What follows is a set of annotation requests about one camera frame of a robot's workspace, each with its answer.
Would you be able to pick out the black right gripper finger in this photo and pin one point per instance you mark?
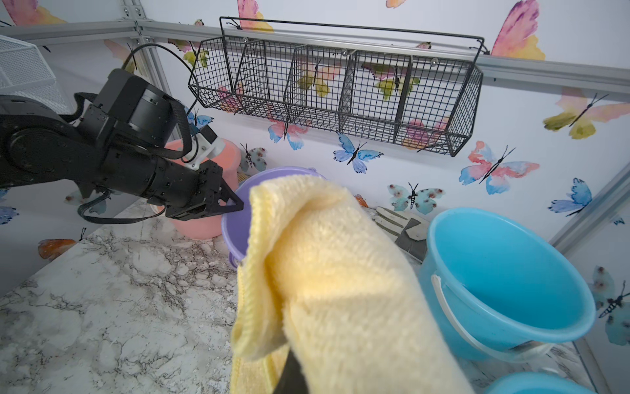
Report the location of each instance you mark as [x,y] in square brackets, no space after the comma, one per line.
[292,380]

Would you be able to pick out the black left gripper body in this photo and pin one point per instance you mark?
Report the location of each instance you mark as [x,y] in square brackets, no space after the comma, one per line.
[143,134]

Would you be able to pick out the cream yellow microfibre cloth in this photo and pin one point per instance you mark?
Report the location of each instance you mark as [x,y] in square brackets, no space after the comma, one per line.
[322,281]

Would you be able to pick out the purple plastic bucket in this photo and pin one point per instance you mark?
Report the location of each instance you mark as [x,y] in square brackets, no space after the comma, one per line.
[235,226]

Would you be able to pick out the teal bucket with sticker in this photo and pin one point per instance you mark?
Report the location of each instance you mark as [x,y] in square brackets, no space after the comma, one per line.
[535,383]

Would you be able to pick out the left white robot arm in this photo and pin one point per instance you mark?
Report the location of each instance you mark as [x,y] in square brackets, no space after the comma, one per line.
[40,146]

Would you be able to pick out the grey white folded cloth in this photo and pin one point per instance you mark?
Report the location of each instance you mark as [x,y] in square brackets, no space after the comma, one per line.
[409,231]

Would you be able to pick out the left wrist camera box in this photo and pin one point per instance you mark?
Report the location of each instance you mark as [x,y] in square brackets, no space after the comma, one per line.
[206,145]

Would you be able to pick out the white mesh wall basket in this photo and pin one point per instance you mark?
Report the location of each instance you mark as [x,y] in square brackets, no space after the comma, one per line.
[25,73]

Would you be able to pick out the black wire wall basket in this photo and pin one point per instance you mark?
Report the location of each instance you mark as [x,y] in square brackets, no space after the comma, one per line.
[416,89]

